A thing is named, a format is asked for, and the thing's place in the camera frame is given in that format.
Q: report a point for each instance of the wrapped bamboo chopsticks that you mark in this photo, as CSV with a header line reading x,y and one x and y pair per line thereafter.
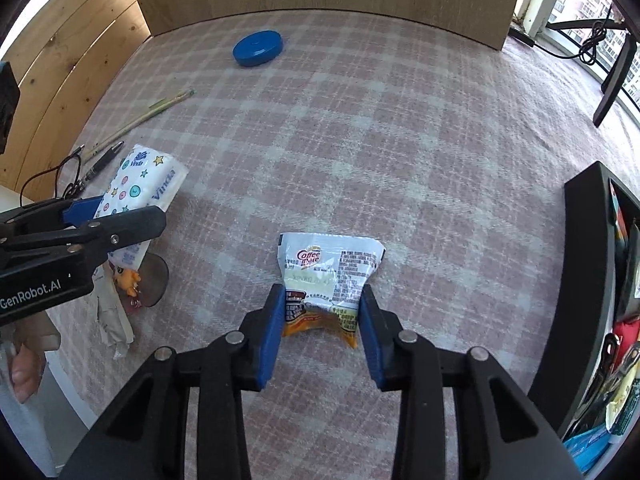
x,y
157,108

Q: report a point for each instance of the person's hand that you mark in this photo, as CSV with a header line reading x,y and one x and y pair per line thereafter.
x,y
33,338

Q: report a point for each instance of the wooden slat side panel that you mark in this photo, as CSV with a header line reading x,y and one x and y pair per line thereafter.
x,y
63,60

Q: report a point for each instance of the orange snack sachet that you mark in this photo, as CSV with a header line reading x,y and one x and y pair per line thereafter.
x,y
323,276

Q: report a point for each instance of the blue wipes packet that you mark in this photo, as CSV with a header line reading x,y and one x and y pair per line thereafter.
x,y
587,448

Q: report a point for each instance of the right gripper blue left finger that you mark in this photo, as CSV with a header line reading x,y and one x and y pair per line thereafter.
x,y
142,433

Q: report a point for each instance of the red pouch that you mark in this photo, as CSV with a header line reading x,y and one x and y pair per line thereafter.
x,y
627,334

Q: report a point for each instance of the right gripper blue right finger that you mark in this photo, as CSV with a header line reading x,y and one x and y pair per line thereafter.
x,y
500,432

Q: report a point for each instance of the round dark mirror keychain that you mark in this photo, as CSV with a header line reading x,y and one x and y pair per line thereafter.
x,y
154,274

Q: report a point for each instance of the black power strip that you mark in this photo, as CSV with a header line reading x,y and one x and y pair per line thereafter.
x,y
521,37

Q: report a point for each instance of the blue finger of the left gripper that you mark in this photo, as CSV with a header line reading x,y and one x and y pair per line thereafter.
x,y
93,239
53,214

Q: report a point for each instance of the black pen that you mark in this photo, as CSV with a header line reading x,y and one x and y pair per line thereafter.
x,y
109,155

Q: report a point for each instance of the white paper sachet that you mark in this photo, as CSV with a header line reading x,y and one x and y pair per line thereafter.
x,y
114,326

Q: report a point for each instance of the black storage tray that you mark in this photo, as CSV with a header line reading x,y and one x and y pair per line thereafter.
x,y
585,309

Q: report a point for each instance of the small Vinda tissue pack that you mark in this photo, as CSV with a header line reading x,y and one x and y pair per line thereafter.
x,y
146,177

